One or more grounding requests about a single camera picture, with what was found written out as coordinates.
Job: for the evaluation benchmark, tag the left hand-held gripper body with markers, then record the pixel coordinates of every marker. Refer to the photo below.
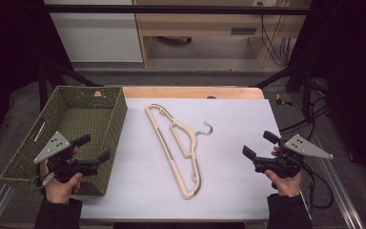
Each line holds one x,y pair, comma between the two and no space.
52,147

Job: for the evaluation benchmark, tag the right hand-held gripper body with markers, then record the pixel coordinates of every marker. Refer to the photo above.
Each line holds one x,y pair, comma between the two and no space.
305,148

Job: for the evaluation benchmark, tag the green woven basket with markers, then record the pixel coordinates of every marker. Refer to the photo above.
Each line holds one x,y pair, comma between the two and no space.
76,122

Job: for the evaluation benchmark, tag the person's right hand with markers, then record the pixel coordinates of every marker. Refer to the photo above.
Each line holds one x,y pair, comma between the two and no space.
287,187

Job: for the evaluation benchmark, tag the person's left hand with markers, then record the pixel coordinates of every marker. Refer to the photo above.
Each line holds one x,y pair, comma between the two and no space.
60,192

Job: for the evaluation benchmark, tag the white table sheet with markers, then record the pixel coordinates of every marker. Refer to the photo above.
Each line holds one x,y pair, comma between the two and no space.
235,127

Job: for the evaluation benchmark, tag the yellow and black tool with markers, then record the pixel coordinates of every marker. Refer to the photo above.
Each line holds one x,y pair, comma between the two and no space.
281,101

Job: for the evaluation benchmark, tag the black metal stand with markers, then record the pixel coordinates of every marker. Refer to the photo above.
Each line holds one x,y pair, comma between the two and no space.
305,82
44,86

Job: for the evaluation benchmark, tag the black curtain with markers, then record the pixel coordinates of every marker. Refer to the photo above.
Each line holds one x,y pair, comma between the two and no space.
355,79
9,47

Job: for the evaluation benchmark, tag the wooden table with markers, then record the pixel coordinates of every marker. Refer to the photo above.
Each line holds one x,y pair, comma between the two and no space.
171,92

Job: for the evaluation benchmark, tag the white cabinet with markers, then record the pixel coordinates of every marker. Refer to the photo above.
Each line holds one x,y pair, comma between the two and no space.
98,35

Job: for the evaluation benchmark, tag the light wooden desk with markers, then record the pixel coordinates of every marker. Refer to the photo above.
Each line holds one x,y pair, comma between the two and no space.
197,24

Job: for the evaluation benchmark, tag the black horizontal frame bar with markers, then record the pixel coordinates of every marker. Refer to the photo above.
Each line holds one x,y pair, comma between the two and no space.
171,9

